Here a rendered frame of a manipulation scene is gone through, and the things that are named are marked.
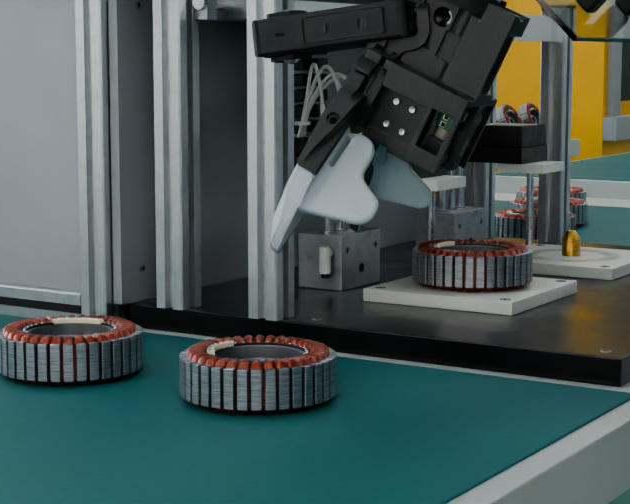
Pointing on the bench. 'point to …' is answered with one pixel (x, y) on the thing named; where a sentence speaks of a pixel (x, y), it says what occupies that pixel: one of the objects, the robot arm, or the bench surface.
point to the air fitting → (325, 261)
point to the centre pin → (571, 243)
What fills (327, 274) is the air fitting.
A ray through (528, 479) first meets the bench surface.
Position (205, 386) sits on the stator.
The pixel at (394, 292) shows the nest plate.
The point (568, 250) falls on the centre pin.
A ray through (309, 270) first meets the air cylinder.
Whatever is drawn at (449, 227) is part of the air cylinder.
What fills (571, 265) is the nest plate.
